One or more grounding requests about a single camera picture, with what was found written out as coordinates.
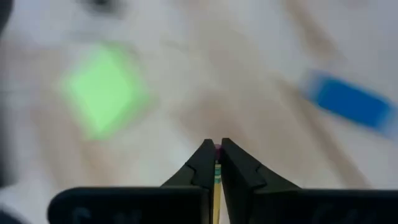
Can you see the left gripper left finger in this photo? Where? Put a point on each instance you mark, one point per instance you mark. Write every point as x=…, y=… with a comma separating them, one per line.
x=192, y=202

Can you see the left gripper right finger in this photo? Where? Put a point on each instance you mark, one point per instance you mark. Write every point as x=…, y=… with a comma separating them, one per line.
x=264, y=205

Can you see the yellow pencil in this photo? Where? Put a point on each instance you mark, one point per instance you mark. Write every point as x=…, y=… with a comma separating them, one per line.
x=217, y=193

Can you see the blue eraser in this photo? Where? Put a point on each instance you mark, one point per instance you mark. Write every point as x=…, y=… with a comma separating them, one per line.
x=351, y=102

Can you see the green sticky note pad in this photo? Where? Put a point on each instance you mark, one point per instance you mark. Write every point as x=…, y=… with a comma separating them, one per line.
x=104, y=93

